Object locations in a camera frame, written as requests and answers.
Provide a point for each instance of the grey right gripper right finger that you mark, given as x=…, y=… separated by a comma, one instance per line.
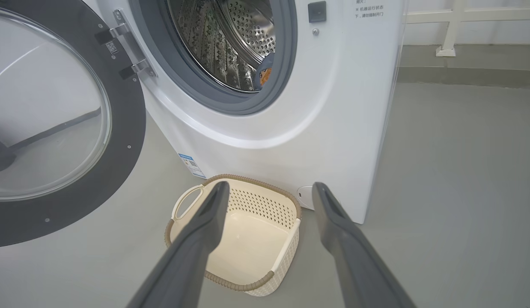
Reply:
x=355, y=265

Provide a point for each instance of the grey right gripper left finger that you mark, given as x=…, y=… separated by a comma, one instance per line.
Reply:
x=188, y=256

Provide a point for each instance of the black glass washing machine door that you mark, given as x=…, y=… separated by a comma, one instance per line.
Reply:
x=123, y=141

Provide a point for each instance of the blue bear print garment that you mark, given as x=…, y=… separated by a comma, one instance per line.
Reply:
x=264, y=72

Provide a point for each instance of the cream perforated laundry basket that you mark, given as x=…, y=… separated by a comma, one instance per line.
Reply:
x=256, y=239

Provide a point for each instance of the white front-load washing machine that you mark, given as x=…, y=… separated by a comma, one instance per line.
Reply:
x=333, y=107

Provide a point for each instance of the steel washing machine drum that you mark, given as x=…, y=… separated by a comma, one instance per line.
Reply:
x=213, y=42

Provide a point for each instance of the grey rubber door gasket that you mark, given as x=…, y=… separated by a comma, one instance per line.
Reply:
x=286, y=55

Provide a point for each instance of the metal door hinge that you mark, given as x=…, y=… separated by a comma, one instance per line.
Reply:
x=132, y=42

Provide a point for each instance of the round white filter cover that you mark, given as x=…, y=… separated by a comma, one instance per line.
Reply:
x=307, y=197

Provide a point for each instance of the blue white energy label sticker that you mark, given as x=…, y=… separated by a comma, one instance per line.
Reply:
x=192, y=166

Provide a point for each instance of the small QR code sticker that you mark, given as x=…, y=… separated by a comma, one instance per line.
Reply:
x=112, y=47

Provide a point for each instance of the printed instruction text label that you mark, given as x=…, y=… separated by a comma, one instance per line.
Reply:
x=367, y=10

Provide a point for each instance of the small black washer display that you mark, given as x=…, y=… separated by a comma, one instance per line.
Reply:
x=317, y=11

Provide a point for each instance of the white metal frame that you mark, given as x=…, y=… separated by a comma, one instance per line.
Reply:
x=451, y=25

